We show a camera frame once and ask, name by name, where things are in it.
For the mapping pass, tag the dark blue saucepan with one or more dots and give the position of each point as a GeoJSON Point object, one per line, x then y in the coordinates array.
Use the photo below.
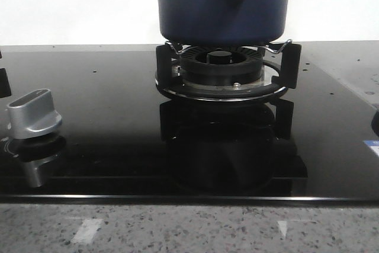
{"type": "Point", "coordinates": [222, 22]}

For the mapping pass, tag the black gas burner head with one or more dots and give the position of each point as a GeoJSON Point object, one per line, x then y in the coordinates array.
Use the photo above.
{"type": "Point", "coordinates": [221, 67]}

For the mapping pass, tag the black glass gas hob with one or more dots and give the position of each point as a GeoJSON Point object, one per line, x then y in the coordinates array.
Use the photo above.
{"type": "Point", "coordinates": [123, 142]}

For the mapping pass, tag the silver stove control knob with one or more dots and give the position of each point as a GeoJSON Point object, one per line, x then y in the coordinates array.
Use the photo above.
{"type": "Point", "coordinates": [33, 115]}

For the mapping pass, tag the black left pan support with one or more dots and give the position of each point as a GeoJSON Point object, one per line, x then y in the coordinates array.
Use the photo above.
{"type": "Point", "coordinates": [5, 89]}

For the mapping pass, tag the blue white hob sticker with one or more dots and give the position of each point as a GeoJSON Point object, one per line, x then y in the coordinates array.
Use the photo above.
{"type": "Point", "coordinates": [373, 145]}

